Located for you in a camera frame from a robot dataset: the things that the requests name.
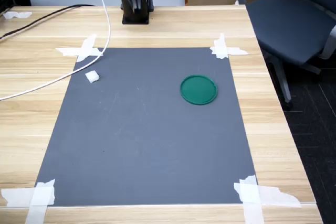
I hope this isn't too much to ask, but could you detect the small white plastic terminal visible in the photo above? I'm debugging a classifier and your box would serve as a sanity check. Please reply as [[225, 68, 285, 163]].
[[85, 70, 101, 84]]

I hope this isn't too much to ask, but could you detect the round green lid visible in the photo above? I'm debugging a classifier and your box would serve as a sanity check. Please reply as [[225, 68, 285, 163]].
[[180, 74, 219, 106]]

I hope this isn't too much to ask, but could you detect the white tape corner piece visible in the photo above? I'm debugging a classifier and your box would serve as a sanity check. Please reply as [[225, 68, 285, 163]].
[[233, 174, 302, 224], [55, 34, 104, 62], [1, 178, 56, 224], [209, 33, 249, 60]]

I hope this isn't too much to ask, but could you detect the dark grey mat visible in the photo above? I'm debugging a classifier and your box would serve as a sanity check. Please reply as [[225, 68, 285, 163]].
[[35, 47, 259, 207]]

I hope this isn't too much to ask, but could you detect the grey office chair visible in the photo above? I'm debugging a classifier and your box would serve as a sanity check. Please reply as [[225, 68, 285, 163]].
[[235, 0, 336, 111]]

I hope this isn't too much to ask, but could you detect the white cable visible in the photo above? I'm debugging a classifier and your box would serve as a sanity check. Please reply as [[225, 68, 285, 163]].
[[0, 0, 112, 101]]

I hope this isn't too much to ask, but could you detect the black cable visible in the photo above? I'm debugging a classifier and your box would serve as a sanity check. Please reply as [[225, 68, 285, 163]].
[[0, 4, 99, 41]]

